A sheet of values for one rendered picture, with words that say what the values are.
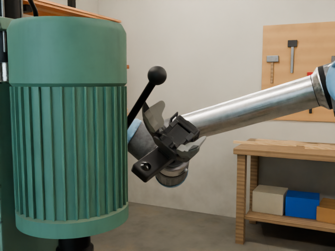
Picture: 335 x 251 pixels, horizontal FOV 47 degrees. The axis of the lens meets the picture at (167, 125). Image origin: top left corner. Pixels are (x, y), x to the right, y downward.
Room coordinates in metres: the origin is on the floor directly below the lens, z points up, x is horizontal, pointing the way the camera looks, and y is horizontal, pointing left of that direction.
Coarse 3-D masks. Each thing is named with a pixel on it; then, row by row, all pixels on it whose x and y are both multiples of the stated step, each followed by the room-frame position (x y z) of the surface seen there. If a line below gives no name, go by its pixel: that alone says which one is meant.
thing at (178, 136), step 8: (176, 112) 0.88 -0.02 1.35; (176, 120) 0.86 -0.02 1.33; (184, 120) 0.86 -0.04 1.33; (168, 128) 0.85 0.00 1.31; (176, 128) 0.86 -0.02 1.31; (184, 128) 0.86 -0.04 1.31; (192, 128) 0.85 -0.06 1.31; (168, 136) 0.84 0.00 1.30; (176, 136) 0.85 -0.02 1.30; (184, 136) 0.85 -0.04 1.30; (192, 136) 0.84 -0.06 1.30; (160, 144) 0.86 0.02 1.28; (168, 144) 0.83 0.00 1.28; (176, 144) 0.84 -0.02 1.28; (184, 144) 0.85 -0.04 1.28; (168, 152) 0.85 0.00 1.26; (176, 160) 0.92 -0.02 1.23
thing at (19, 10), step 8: (0, 0) 0.63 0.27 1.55; (8, 0) 0.64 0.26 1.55; (16, 0) 0.65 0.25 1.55; (0, 8) 0.63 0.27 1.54; (8, 8) 0.64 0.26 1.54; (16, 8) 0.65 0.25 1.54; (0, 16) 0.61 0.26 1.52; (8, 16) 0.64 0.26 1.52; (16, 16) 0.65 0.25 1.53; (0, 24) 0.61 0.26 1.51; (8, 24) 0.62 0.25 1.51; (0, 32) 0.63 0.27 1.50; (0, 40) 0.63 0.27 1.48; (0, 48) 0.63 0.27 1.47; (0, 56) 0.63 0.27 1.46
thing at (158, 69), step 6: (156, 66) 0.68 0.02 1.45; (150, 72) 0.68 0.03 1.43; (156, 72) 0.68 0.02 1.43; (162, 72) 0.68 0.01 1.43; (150, 78) 0.68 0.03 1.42; (156, 78) 0.68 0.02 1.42; (162, 78) 0.68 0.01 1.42; (150, 84) 0.69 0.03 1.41; (156, 84) 0.69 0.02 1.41; (144, 90) 0.70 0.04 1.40; (150, 90) 0.69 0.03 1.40; (144, 96) 0.70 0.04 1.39; (138, 102) 0.70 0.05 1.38; (144, 102) 0.70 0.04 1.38; (132, 108) 0.71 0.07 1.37; (138, 108) 0.70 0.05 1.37; (132, 114) 0.71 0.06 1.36; (132, 120) 0.71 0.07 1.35
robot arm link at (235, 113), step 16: (304, 80) 1.00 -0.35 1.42; (320, 80) 0.96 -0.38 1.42; (256, 96) 1.05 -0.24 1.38; (272, 96) 1.02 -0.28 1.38; (288, 96) 1.00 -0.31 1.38; (304, 96) 0.98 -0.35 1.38; (320, 96) 0.96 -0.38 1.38; (192, 112) 1.14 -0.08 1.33; (208, 112) 1.10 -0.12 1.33; (224, 112) 1.07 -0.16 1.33; (240, 112) 1.05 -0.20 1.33; (256, 112) 1.04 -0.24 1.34; (272, 112) 1.02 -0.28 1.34; (288, 112) 1.02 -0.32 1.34; (208, 128) 1.10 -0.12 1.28; (224, 128) 1.09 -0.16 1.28
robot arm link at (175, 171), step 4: (184, 164) 0.93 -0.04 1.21; (188, 164) 0.97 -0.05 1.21; (164, 168) 0.93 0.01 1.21; (168, 168) 0.93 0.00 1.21; (172, 168) 0.93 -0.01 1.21; (176, 168) 0.93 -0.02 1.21; (180, 168) 0.93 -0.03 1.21; (184, 168) 0.94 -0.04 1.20; (164, 172) 0.95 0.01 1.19; (168, 172) 0.93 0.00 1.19; (172, 172) 0.93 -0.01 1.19; (176, 172) 0.94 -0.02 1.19; (180, 172) 0.95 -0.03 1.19; (172, 176) 0.96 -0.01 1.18
